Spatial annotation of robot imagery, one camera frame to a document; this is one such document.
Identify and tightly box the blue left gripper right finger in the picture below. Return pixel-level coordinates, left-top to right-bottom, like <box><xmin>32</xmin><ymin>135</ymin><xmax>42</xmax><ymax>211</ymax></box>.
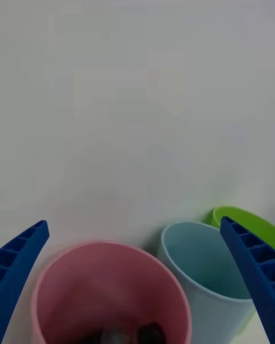
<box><xmin>219</xmin><ymin>216</ymin><xmax>275</xmax><ymax>344</ymax></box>

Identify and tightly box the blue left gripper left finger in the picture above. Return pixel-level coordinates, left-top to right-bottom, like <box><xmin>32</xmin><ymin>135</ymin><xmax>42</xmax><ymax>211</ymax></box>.
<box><xmin>0</xmin><ymin>220</ymin><xmax>50</xmax><ymax>344</ymax></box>

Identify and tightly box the clear bottle with black cap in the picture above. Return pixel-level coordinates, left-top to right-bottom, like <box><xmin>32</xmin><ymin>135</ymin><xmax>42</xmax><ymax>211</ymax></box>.
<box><xmin>85</xmin><ymin>322</ymin><xmax>170</xmax><ymax>344</ymax></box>

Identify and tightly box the green plastic bin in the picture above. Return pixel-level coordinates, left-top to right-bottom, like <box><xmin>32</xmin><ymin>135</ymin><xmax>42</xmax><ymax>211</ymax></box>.
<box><xmin>202</xmin><ymin>205</ymin><xmax>275</xmax><ymax>335</ymax></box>

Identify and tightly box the pale blue plastic bin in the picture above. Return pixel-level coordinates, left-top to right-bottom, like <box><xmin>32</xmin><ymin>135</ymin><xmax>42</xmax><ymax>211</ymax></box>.
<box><xmin>156</xmin><ymin>221</ymin><xmax>256</xmax><ymax>344</ymax></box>

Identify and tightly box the pink plastic bin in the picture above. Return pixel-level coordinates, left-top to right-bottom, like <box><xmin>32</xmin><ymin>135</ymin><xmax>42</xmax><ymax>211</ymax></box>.
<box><xmin>30</xmin><ymin>240</ymin><xmax>193</xmax><ymax>344</ymax></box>

